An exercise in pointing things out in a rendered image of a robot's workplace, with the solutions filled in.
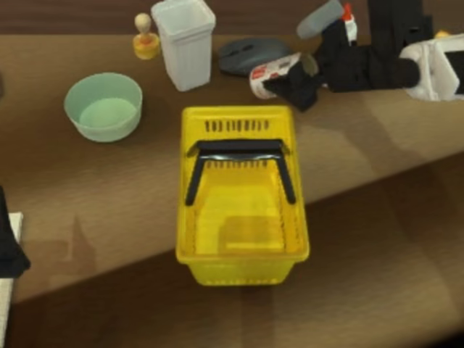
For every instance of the white bottle red cap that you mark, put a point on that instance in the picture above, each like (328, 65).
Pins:
(351, 29)

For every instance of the grey computer mouse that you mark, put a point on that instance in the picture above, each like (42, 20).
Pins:
(250, 54)

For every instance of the pale green plastic bowl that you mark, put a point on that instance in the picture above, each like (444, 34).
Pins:
(103, 108)

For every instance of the wooden stamp yellow base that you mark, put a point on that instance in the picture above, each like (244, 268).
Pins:
(145, 43)

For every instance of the red white can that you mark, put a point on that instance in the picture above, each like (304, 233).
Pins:
(266, 70)

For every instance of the yellow plastic shopping basket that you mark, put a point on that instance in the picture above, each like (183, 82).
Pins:
(241, 232)

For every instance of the white rectangular plastic bin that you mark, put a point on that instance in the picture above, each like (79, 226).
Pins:
(186, 54)

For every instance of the grey plastic bottle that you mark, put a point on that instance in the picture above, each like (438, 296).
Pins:
(319, 18)

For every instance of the small yellow object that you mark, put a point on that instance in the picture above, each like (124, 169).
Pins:
(443, 35)

